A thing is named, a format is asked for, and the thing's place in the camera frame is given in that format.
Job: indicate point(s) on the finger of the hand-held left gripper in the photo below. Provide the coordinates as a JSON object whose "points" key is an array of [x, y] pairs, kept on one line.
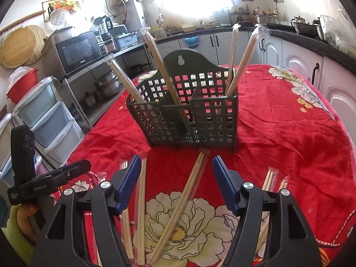
{"points": [[73, 171]]}

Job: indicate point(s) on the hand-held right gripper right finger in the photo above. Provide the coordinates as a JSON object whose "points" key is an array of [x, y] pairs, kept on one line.
{"points": [[225, 183]]}

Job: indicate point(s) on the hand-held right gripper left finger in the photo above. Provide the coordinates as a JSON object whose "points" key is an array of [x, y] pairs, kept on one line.
{"points": [[128, 183]]}

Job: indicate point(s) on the pile of chopsticks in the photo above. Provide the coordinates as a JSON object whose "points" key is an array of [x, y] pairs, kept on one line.
{"points": [[141, 214]]}

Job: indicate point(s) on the wooden chopstick pair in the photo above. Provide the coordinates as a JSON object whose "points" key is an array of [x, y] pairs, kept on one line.
{"points": [[233, 50], [161, 66], [180, 208], [247, 58], [125, 82]]}

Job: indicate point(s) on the dark grey plastic utensil basket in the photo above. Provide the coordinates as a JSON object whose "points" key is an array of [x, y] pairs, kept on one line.
{"points": [[172, 128]]}

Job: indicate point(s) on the person's left forearm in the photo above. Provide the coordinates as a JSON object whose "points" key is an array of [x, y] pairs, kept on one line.
{"points": [[14, 242]]}

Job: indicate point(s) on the person's left hand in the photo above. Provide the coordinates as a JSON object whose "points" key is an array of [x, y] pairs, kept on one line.
{"points": [[26, 219]]}

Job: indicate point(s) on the plastic drawer cabinet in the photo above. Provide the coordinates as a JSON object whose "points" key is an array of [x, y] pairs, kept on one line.
{"points": [[47, 116]]}

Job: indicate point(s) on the red plastic basin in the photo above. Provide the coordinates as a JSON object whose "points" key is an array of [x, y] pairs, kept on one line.
{"points": [[23, 86]]}

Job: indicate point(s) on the red floral tablecloth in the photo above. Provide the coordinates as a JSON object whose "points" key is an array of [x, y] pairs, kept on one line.
{"points": [[278, 133]]}

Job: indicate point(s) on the metal shelf rack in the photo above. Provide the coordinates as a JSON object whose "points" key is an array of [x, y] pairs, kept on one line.
{"points": [[78, 89]]}

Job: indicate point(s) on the stacked steel pots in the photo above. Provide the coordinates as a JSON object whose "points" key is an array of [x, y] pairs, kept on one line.
{"points": [[110, 86]]}

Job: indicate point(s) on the round woven tray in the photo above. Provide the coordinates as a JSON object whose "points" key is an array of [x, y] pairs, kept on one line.
{"points": [[19, 47]]}

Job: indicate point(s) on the black frying pan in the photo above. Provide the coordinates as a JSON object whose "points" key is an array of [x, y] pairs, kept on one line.
{"points": [[140, 68]]}

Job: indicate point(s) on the black microwave oven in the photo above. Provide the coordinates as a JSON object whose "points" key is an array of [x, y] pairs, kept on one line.
{"points": [[79, 51]]}

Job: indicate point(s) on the blue-grey appliance box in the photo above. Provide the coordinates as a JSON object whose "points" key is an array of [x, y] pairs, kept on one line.
{"points": [[126, 41]]}

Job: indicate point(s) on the white base cabinets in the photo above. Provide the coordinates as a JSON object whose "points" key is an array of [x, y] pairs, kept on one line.
{"points": [[294, 61]]}

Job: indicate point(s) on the black blender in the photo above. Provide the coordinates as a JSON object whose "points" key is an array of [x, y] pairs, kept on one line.
{"points": [[104, 30]]}

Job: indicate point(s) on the white round plate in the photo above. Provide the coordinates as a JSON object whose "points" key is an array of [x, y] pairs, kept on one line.
{"points": [[59, 19]]}

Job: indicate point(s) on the blue hanging basin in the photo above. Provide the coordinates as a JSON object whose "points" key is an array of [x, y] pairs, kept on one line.
{"points": [[191, 41]]}

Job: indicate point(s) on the black countertop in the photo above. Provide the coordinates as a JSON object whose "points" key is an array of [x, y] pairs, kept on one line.
{"points": [[294, 41]]}

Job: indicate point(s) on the framed fruit picture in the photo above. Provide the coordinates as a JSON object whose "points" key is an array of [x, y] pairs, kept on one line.
{"points": [[64, 5]]}

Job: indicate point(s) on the steel stock pot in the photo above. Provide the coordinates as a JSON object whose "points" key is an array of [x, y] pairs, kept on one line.
{"points": [[265, 19]]}

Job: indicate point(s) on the steel bowl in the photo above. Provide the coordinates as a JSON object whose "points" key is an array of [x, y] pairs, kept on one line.
{"points": [[304, 29]]}

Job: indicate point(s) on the hanging colander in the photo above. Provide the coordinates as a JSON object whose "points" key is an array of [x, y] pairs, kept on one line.
{"points": [[121, 0]]}

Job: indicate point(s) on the steel pots on counter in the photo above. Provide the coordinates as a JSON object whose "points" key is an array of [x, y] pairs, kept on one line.
{"points": [[298, 20]]}

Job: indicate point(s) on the steel pot with lid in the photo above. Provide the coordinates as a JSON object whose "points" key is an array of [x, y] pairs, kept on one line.
{"points": [[320, 30]]}

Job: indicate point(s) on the clear plastic bag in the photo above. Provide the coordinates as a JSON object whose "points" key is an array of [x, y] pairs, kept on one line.
{"points": [[339, 33]]}

